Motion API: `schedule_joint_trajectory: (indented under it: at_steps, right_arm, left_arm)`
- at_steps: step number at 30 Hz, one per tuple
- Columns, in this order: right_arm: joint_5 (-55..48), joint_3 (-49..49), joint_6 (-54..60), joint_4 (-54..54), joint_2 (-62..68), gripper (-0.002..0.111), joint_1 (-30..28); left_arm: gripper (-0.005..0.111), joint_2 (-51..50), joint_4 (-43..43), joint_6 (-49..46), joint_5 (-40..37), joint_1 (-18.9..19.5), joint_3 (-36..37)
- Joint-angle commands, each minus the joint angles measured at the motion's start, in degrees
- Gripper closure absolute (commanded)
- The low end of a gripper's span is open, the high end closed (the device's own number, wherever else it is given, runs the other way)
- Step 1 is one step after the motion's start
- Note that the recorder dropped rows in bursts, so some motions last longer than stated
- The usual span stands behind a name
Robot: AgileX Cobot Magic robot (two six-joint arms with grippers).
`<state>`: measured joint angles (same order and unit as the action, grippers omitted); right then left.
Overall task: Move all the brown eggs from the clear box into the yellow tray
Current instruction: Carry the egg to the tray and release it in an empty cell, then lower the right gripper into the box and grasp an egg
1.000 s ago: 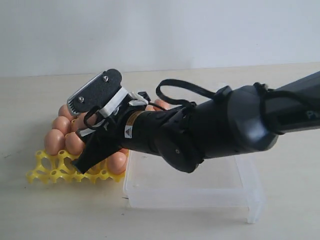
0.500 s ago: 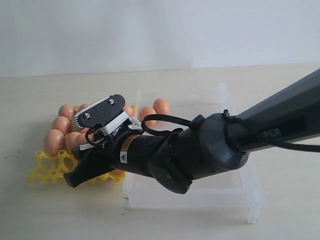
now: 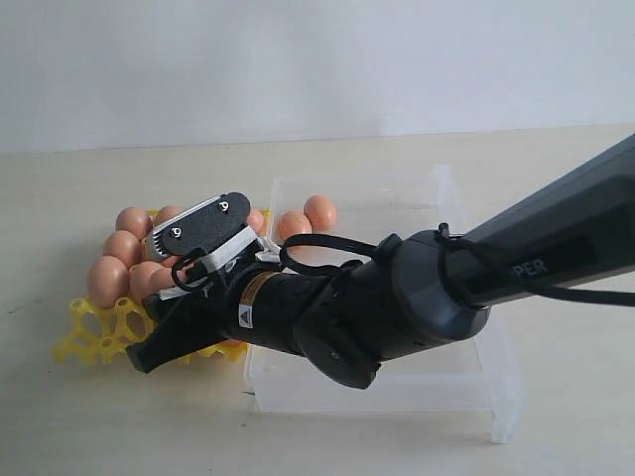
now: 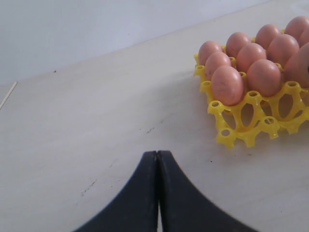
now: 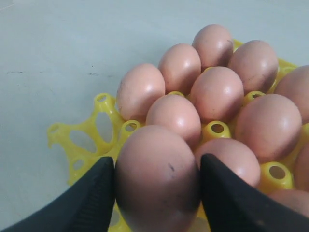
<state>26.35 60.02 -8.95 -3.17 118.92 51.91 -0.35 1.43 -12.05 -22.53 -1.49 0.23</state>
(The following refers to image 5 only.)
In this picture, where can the yellow plastic egg tray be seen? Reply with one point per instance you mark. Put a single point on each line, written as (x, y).
(105, 132)

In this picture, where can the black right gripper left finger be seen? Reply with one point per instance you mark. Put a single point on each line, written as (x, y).
(85, 207)

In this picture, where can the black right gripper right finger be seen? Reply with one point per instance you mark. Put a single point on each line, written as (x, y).
(231, 205)

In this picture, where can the brown egg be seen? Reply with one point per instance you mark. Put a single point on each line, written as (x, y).
(157, 181)
(295, 85)
(301, 170)
(217, 94)
(256, 63)
(179, 115)
(296, 200)
(180, 67)
(270, 126)
(235, 155)
(214, 45)
(138, 90)

